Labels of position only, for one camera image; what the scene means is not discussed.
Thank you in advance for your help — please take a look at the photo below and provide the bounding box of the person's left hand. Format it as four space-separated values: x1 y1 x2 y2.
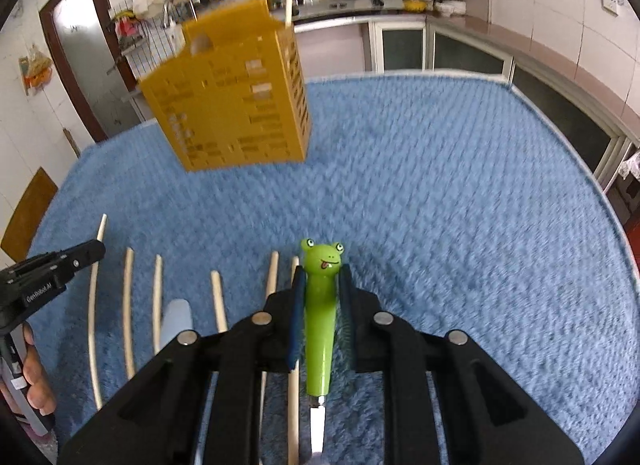
22 323 57 416

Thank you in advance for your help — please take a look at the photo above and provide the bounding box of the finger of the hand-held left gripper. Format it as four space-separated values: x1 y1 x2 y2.
50 239 107 286

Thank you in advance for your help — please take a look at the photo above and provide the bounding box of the brown wooden board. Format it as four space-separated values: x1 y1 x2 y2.
0 167 60 263

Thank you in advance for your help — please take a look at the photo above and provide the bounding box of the green frog handle knife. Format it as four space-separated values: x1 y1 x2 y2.
299 237 347 461

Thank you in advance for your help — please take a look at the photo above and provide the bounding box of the bunch of cream chopsticks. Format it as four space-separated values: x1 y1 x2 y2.
87 214 301 465

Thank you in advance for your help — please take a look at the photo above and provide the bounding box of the brown framed glass door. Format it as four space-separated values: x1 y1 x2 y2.
39 0 143 143

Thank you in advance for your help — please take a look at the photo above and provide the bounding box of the clear plastic wrapped bundle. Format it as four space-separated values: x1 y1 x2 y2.
617 149 640 180

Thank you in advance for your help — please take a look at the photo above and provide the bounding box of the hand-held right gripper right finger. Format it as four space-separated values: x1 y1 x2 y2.
339 264 586 465

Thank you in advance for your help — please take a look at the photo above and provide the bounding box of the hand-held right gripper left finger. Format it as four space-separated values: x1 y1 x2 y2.
56 265 307 465

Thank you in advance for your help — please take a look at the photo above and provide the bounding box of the yellow perforated utensil holder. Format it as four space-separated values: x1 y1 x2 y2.
137 0 313 173

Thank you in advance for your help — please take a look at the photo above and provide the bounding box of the orange hanging bag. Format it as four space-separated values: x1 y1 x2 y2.
19 45 55 96

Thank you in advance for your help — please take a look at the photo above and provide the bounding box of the blue plush blanket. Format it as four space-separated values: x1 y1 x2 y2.
30 72 640 465

